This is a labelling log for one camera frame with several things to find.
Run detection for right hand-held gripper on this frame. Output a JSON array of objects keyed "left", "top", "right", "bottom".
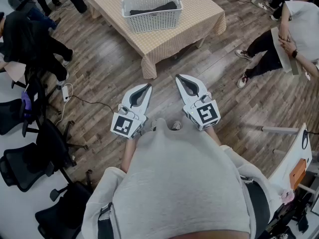
[{"left": 175, "top": 74, "right": 222, "bottom": 131}]

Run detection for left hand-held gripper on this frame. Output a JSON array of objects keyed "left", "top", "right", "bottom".
[{"left": 111, "top": 83, "right": 153, "bottom": 140}]

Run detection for white plastic laundry basket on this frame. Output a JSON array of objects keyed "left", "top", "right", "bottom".
[{"left": 121, "top": 0, "right": 184, "bottom": 34}]

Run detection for black clothes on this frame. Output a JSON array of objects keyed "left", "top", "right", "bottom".
[{"left": 129, "top": 1, "right": 178, "bottom": 16}]

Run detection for person's right forearm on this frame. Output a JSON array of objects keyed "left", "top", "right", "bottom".
[{"left": 204, "top": 127, "right": 223, "bottom": 147}]

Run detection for checkered cloth covered table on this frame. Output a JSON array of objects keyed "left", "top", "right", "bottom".
[{"left": 85, "top": 0, "right": 227, "bottom": 80}]

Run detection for person's grey sweater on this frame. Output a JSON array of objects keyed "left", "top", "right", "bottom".
[{"left": 82, "top": 117, "right": 282, "bottom": 239}]

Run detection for beige cardboard sheet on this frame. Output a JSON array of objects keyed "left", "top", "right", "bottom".
[{"left": 271, "top": 27, "right": 301, "bottom": 76}]

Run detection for black mesh office chair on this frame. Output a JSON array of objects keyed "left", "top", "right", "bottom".
[
  {"left": 0, "top": 119, "right": 89, "bottom": 193},
  {"left": 0, "top": 98, "right": 34, "bottom": 136},
  {"left": 34, "top": 169, "right": 94, "bottom": 239},
  {"left": 22, "top": 65, "right": 63, "bottom": 139}
]

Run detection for white desk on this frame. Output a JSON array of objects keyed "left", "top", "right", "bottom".
[{"left": 268, "top": 122, "right": 314, "bottom": 191}]

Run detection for pink fluffy ornament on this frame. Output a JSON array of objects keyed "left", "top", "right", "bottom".
[{"left": 281, "top": 190, "right": 295, "bottom": 204}]

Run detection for black floor cable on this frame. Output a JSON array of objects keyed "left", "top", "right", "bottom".
[{"left": 67, "top": 95, "right": 123, "bottom": 112}]

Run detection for white floor cable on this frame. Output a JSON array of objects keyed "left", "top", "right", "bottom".
[{"left": 54, "top": 83, "right": 73, "bottom": 127}]

